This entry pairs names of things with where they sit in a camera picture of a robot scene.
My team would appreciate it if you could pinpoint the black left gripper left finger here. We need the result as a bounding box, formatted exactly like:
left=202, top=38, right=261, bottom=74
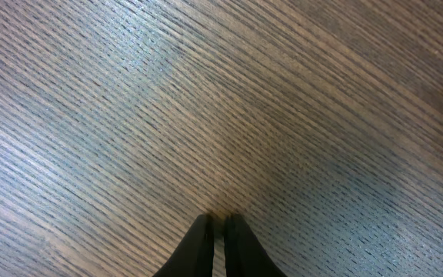
left=154, top=214, right=215, bottom=277

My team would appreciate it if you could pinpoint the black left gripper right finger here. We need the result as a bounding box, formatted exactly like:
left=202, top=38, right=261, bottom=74
left=224, top=214, right=285, bottom=277

